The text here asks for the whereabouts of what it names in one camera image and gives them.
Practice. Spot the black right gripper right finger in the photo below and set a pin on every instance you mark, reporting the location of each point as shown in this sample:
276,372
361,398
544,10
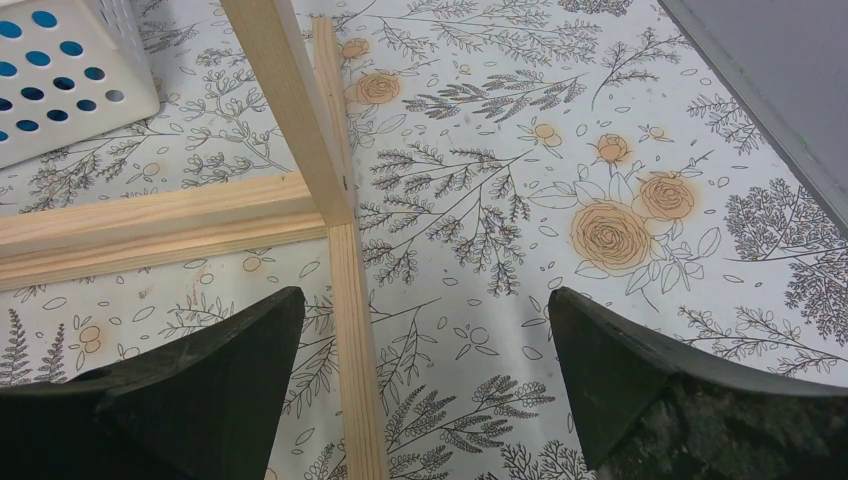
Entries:
646,406

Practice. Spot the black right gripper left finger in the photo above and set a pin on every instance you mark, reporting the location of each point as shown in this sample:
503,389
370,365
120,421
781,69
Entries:
205,406

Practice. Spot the white perforated back basket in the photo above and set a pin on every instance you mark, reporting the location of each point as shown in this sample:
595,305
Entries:
70,70

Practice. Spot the wooden rack frame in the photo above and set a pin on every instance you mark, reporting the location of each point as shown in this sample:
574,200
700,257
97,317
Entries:
302,86

